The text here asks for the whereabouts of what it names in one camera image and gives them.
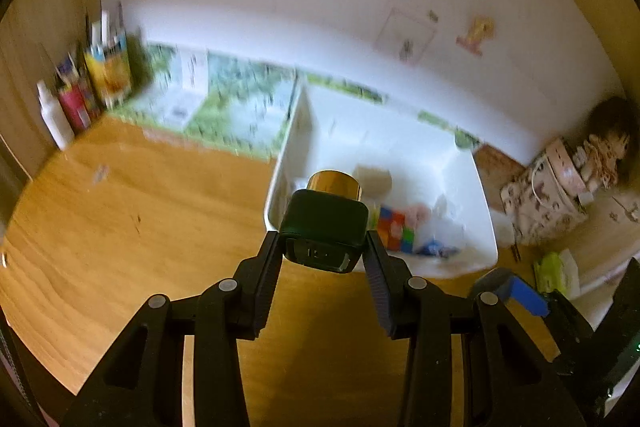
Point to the white plastic storage bin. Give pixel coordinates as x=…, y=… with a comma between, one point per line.
x=450, y=187

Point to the brown printed cardboard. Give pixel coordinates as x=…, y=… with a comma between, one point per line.
x=497, y=162

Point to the multicoloured puzzle cube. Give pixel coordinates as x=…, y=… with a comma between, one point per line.
x=395, y=229

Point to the green tissue pack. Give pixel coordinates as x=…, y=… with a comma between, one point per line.
x=555, y=272

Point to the yellow pony wall sticker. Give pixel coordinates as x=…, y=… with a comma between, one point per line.
x=477, y=32

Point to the small white plug block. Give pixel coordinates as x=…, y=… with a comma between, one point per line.
x=585, y=198

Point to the pink pencil case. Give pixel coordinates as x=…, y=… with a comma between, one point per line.
x=565, y=167

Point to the white pen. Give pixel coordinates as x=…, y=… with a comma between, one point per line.
x=106, y=27

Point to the tiny wall sticker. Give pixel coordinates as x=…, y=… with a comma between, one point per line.
x=432, y=14

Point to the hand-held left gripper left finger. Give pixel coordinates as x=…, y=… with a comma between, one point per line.
x=265, y=277

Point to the white spray bottle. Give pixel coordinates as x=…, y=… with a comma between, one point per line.
x=52, y=117

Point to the short leaf print strip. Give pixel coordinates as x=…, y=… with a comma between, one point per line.
x=450, y=127

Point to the letter print fabric bag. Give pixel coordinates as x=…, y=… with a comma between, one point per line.
x=542, y=202

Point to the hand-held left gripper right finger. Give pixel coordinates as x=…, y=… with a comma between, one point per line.
x=380, y=287

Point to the blue and white tube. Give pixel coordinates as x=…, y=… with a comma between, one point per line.
x=67, y=69

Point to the wooden desk hutch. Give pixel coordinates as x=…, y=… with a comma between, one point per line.
x=50, y=7

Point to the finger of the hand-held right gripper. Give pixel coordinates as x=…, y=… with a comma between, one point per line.
x=520, y=292

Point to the white carton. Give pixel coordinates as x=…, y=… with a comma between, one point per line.
x=192, y=67

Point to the white rectangular device box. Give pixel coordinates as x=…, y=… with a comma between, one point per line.
x=505, y=232

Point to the dark green power adapter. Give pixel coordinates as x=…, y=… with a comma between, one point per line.
x=322, y=222

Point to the large leaf print poster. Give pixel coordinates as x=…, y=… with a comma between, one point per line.
x=235, y=107

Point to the metal wall hook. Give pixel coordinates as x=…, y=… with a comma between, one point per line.
x=620, y=207

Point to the brown haired doll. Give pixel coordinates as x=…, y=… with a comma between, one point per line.
x=607, y=142

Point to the white box with blue label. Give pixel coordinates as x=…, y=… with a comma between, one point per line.
x=440, y=237

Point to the black pen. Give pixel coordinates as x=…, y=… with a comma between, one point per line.
x=515, y=252

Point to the round wooden disc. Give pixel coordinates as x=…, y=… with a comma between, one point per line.
x=372, y=181

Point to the red tube package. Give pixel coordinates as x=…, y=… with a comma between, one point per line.
x=75, y=104

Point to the yellow printed pouch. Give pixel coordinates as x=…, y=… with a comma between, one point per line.
x=110, y=72

